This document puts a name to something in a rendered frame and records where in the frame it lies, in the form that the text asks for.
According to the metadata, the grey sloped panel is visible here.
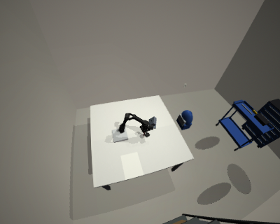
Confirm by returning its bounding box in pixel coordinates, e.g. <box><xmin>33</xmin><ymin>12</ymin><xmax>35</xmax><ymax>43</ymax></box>
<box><xmin>149</xmin><ymin>116</ymin><xmax>157</xmax><ymax>129</ymax></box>

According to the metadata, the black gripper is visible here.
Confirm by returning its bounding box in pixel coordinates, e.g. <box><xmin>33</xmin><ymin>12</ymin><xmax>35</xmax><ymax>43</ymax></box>
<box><xmin>140</xmin><ymin>126</ymin><xmax>150</xmax><ymax>138</ymax></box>

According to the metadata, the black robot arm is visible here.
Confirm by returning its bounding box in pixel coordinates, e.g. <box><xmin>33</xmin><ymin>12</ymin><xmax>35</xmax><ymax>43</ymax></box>
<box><xmin>118</xmin><ymin>113</ymin><xmax>153</xmax><ymax>134</ymax></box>

